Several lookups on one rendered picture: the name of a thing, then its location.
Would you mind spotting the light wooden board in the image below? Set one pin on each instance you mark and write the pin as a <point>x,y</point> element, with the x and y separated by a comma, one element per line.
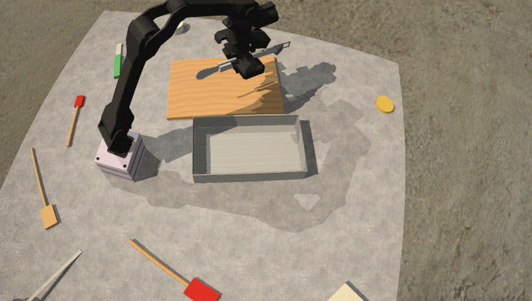
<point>344,293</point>

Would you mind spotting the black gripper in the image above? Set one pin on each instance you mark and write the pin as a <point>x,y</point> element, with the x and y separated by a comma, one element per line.
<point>245,64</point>

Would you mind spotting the orange wooden board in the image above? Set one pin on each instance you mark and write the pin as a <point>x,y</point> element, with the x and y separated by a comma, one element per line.
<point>225,93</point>

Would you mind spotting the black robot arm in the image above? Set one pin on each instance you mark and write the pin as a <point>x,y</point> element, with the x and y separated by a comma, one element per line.
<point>144,38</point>

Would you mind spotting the yellow flat disc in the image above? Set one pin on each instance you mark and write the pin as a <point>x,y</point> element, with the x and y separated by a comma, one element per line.
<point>384,104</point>

